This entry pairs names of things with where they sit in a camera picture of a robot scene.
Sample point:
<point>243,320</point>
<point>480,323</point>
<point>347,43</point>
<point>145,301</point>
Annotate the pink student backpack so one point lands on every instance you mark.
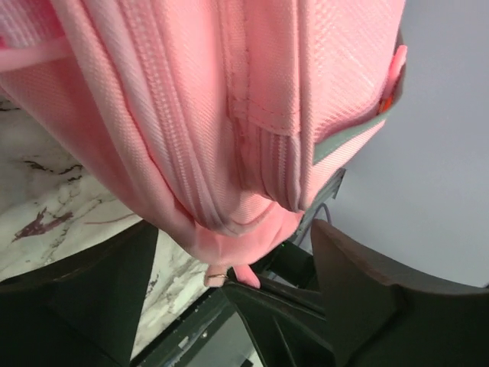
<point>217,121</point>

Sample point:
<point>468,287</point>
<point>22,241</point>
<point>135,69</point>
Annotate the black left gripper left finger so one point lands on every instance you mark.
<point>83,310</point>

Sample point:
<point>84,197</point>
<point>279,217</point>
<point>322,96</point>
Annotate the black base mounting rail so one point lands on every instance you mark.
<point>208,333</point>

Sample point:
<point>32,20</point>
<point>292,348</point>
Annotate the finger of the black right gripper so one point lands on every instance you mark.
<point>287,326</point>

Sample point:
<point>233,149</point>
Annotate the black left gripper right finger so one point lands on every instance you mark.
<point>381,312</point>

